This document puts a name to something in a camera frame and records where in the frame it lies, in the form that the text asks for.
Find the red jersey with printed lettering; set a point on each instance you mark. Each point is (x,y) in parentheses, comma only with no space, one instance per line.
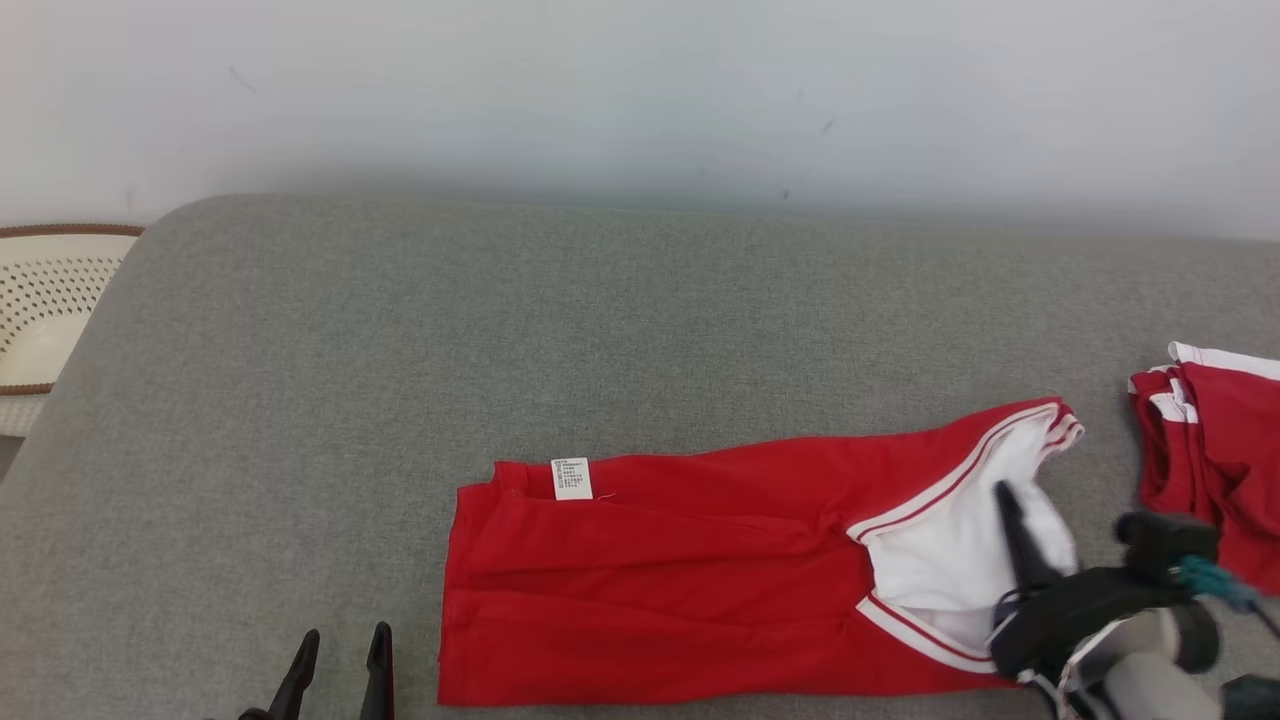
(680,580)

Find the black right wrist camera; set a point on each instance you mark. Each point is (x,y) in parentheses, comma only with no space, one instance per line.
(1165,545)

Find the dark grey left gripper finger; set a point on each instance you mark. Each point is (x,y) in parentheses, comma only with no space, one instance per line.
(378,680)
(295,680)

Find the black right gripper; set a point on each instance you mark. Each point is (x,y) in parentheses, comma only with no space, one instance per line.
(1070,615)

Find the red shorts with white trim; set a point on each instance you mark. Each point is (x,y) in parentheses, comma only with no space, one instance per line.
(1230,450)

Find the white perforated laundry basket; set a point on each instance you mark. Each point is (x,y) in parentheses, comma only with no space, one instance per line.
(50,300)

